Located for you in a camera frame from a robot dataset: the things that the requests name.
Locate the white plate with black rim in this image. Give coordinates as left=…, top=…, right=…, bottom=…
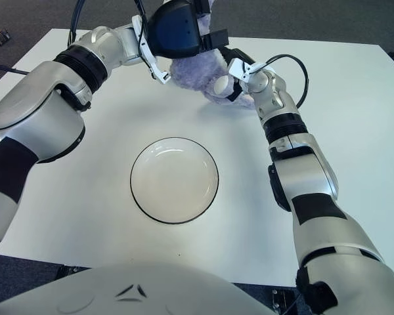
left=129, top=136, right=220, bottom=224

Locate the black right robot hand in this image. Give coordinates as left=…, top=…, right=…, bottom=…
left=219, top=47, right=257, bottom=102

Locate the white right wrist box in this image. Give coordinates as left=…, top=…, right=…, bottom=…
left=228, top=58, right=255, bottom=83

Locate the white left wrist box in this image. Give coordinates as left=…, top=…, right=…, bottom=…
left=153, top=69, right=171, bottom=85

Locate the black table bracket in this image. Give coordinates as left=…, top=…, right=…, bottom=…
left=271, top=289, right=298, bottom=315

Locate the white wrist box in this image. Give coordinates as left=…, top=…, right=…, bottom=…
left=228, top=58, right=255, bottom=83
left=153, top=69, right=171, bottom=85

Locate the black left upper arm cable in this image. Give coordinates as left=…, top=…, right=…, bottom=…
left=0, top=65, right=30, bottom=75

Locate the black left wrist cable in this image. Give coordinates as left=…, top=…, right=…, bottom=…
left=67, top=0, right=86, bottom=43

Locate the purple plush doll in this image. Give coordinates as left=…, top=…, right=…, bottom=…
left=169, top=0, right=256, bottom=111

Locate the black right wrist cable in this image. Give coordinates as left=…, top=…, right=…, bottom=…
left=254, top=54, right=309, bottom=109

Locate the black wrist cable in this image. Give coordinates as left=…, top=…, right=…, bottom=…
left=67, top=0, right=86, bottom=43
left=254, top=54, right=309, bottom=109

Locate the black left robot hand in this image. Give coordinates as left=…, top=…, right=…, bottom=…
left=147, top=0, right=230, bottom=60

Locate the grey robot torso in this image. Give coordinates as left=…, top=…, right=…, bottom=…
left=0, top=262, right=276, bottom=315

